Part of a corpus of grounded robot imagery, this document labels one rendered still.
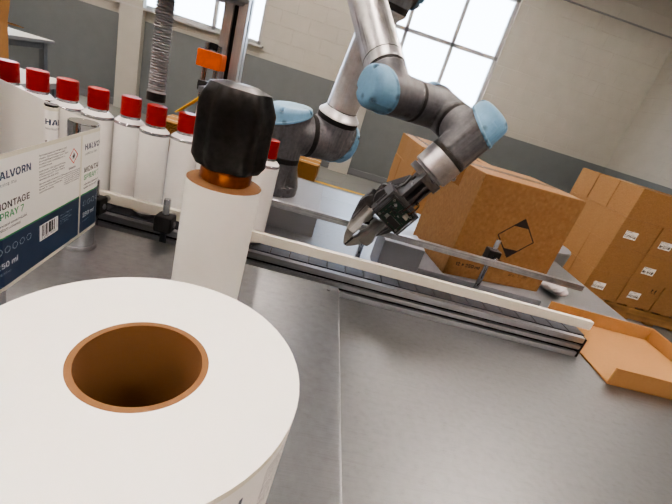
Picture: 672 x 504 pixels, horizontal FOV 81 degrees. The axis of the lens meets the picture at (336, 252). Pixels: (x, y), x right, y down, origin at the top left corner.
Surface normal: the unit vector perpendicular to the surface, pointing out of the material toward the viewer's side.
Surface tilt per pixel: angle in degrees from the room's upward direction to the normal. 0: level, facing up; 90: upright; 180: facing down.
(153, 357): 90
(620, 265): 90
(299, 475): 0
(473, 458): 0
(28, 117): 90
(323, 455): 0
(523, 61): 90
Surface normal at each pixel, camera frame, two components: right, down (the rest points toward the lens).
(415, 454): 0.28, -0.88
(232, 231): 0.54, 0.47
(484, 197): 0.15, 0.43
